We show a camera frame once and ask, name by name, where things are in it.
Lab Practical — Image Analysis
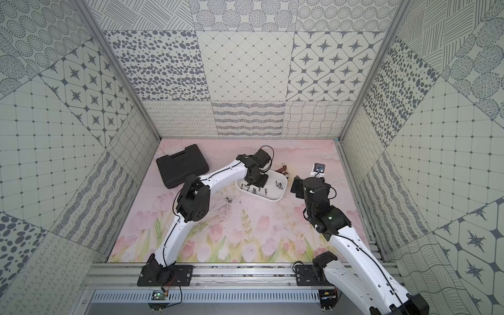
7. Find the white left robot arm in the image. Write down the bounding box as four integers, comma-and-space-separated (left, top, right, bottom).
143, 148, 274, 283

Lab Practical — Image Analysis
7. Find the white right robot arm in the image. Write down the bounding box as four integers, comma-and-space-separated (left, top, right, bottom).
291, 177, 430, 314

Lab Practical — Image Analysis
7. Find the white plastic storage box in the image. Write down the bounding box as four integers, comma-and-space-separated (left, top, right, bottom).
235, 170, 288, 202

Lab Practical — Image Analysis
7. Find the maroon faucet valve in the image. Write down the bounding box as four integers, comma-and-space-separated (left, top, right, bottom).
276, 164, 288, 177

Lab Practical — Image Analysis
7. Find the black plastic tool case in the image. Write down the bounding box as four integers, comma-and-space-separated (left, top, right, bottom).
156, 144, 209, 189

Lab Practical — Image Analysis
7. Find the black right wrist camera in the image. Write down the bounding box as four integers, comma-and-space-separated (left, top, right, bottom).
312, 163, 326, 177

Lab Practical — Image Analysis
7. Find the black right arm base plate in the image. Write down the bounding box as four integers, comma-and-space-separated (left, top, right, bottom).
291, 261, 349, 287

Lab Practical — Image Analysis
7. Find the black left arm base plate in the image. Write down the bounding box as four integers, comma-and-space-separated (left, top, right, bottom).
137, 262, 194, 287

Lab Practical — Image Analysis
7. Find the aluminium mounting rail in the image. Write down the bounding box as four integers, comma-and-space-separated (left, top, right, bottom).
80, 262, 406, 291

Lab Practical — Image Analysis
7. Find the white slotted cable duct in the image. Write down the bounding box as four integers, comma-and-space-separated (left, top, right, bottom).
91, 288, 319, 304

